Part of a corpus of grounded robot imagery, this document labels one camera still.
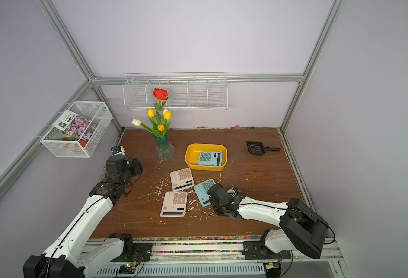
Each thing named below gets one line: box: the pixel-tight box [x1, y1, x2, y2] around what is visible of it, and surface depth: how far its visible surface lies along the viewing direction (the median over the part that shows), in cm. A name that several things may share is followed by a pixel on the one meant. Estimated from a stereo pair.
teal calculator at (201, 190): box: [194, 178, 217, 208], surface depth 93 cm
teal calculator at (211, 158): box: [198, 151, 224, 167], surface depth 104 cm
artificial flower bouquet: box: [131, 88, 172, 138], surface depth 91 cm
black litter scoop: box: [245, 141, 282, 156], surface depth 111 cm
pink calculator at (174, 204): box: [159, 191, 188, 218], surface depth 88 cm
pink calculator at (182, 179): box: [169, 167, 195, 192], surface depth 96 cm
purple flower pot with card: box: [52, 110, 98, 149], surface depth 75 cm
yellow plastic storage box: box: [184, 143, 228, 171], surface depth 105 cm
